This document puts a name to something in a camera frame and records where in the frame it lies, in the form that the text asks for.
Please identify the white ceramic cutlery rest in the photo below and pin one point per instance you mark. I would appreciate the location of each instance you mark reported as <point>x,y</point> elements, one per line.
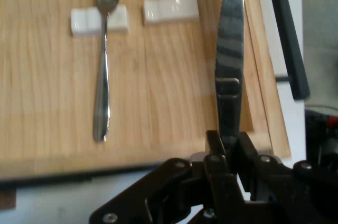
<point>171,9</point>
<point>84,23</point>

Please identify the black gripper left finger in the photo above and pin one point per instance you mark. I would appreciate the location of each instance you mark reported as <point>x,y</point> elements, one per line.
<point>158,189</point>

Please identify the silver fork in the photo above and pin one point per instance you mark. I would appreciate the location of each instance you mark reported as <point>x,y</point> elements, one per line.
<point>103,76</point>

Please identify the silver table knife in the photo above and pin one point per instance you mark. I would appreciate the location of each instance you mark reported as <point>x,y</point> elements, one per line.
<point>230,36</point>

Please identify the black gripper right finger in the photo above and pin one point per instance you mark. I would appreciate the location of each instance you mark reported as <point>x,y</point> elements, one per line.
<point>285,189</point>

